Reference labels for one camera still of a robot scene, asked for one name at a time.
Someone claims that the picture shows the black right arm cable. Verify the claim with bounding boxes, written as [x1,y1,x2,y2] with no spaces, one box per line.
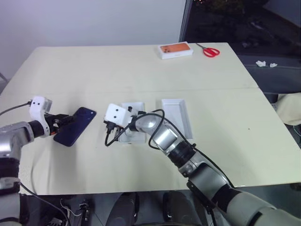
[104,109,236,189]

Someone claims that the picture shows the white phone box base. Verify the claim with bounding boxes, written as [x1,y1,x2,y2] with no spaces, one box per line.
[119,101,148,144]

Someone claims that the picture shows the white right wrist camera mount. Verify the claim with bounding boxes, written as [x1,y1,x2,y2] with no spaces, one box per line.
[104,103,133,127]

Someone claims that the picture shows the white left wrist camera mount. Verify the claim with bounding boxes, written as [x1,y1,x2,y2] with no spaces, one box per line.
[29,96,52,137]

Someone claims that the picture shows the dark rounded shape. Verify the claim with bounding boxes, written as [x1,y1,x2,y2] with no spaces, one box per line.
[114,192,140,226]
[162,190,197,226]

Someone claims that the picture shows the dark blue smartphone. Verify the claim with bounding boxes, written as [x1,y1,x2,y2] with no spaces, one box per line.
[53,107,98,148]

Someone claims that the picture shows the black device with wires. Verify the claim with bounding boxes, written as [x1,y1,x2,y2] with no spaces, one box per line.
[58,197,93,226]

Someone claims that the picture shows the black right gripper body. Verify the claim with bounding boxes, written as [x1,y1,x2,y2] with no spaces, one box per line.
[104,120,124,137]

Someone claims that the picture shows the white box with orange phone print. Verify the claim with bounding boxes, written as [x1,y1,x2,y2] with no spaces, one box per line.
[157,43,195,60]

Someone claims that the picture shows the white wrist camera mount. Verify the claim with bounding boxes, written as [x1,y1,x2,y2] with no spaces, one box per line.
[29,96,52,137]
[104,103,133,127]

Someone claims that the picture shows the white phone box lid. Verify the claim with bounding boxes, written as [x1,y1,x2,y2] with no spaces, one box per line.
[161,98,195,139]

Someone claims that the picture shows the red handled scissors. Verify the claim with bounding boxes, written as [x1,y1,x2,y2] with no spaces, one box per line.
[196,42,221,58]

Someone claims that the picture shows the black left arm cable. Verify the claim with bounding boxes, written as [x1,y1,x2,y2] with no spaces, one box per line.
[0,100,32,116]

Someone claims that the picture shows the thin black loose cable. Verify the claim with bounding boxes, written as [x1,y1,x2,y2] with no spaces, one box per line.
[19,182,71,226]

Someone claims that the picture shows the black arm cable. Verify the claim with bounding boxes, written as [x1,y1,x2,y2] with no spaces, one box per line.
[0,100,32,116]
[104,109,236,189]

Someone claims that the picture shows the dark grey couch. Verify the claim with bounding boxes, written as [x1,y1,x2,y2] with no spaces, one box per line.
[236,53,301,96]

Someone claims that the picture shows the cream cushion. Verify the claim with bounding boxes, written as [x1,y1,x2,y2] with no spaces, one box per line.
[277,93,301,126]

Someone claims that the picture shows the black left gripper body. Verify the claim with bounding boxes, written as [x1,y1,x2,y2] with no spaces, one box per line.
[45,113,71,137]

